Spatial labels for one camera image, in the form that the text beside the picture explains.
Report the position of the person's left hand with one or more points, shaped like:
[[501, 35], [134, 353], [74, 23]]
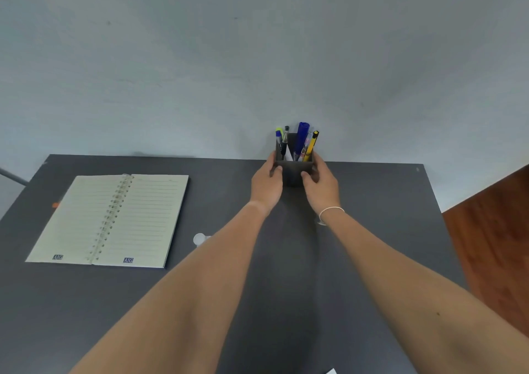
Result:
[[264, 187]]

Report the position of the person's right hand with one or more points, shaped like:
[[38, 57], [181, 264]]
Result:
[[324, 187]]

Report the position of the person's left thumb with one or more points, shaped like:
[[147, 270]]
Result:
[[277, 170]]

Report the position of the person's right thumb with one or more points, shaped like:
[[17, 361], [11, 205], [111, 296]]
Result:
[[308, 176]]

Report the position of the black pen holder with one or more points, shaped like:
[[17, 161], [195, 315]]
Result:
[[292, 173]]

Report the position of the person's left forearm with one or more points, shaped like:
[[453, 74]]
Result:
[[182, 299]]

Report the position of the person's right forearm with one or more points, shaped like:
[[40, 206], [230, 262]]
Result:
[[430, 303]]

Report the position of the pink pen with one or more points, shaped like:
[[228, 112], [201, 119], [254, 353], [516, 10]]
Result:
[[304, 148]]

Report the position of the yellow and black pen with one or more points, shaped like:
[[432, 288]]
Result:
[[310, 146]]

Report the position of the blue and yellow pen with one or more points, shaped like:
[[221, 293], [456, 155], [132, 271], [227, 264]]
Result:
[[279, 136]]

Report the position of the blue marker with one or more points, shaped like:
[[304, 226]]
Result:
[[300, 138]]

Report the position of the white wristband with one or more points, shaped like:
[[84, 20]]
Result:
[[329, 211]]

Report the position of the white round cap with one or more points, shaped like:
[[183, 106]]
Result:
[[199, 239]]

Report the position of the open spiral notebook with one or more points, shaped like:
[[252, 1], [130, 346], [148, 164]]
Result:
[[109, 220]]

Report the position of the grey metal bar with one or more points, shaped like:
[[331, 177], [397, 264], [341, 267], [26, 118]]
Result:
[[12, 177]]

